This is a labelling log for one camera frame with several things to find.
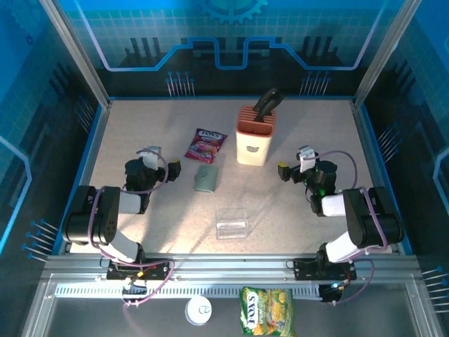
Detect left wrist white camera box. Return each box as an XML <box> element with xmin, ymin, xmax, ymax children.
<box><xmin>142</xmin><ymin>146</ymin><xmax>162</xmax><ymax>172</ymax></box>

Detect aluminium frame post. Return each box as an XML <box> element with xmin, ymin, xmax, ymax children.
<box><xmin>351</xmin><ymin>0</ymin><xmax>424</xmax><ymax>108</ymax></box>
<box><xmin>39</xmin><ymin>0</ymin><xmax>113</xmax><ymax>108</ymax></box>

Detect green Fox's candy bag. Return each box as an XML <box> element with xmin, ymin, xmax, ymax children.
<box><xmin>239</xmin><ymin>286</ymin><xmax>297</xmax><ymax>337</ymax></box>

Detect black handled knife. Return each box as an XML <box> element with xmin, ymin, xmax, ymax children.
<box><xmin>261</xmin><ymin>93</ymin><xmax>286</xmax><ymax>119</ymax></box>
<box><xmin>253</xmin><ymin>88</ymin><xmax>280</xmax><ymax>124</ymax></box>

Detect clear acrylic box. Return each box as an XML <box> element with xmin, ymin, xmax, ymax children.
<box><xmin>215</xmin><ymin>208</ymin><xmax>248</xmax><ymax>241</ymax></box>

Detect pale green card holder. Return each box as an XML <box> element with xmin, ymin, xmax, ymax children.
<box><xmin>193</xmin><ymin>164</ymin><xmax>219</xmax><ymax>193</ymax></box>

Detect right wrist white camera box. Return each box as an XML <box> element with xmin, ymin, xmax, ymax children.
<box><xmin>297</xmin><ymin>145</ymin><xmax>319</xmax><ymax>173</ymax></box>

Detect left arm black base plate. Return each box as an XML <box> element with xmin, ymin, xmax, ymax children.
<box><xmin>106</xmin><ymin>258</ymin><xmax>175</xmax><ymax>281</ymax></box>

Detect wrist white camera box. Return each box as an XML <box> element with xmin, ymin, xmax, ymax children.
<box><xmin>142</xmin><ymin>146</ymin><xmax>162</xmax><ymax>172</ymax></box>
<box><xmin>297</xmin><ymin>145</ymin><xmax>319</xmax><ymax>173</ymax></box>

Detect purple Fox's candy bag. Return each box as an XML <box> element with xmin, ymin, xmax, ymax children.
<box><xmin>184</xmin><ymin>128</ymin><xmax>229</xmax><ymax>164</ymax></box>

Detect aluminium front frame rail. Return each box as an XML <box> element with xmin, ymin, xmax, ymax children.
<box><xmin>41</xmin><ymin>253</ymin><xmax>424</xmax><ymax>282</ymax></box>

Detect grey metal front shelf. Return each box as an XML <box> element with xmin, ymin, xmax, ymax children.
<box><xmin>20</xmin><ymin>273</ymin><xmax>446</xmax><ymax>337</ymax></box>

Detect cream orange knife block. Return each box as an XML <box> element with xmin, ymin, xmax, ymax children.
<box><xmin>235</xmin><ymin>105</ymin><xmax>278</xmax><ymax>166</ymax></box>

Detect white slotted cable duct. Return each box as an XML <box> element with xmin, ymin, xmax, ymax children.
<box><xmin>55</xmin><ymin>284</ymin><xmax>322</xmax><ymax>299</ymax></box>

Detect white round lid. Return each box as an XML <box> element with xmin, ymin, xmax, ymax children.
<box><xmin>185</xmin><ymin>296</ymin><xmax>213</xmax><ymax>326</ymax></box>

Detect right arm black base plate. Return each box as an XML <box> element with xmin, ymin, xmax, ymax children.
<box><xmin>293</xmin><ymin>258</ymin><xmax>358</xmax><ymax>281</ymax></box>

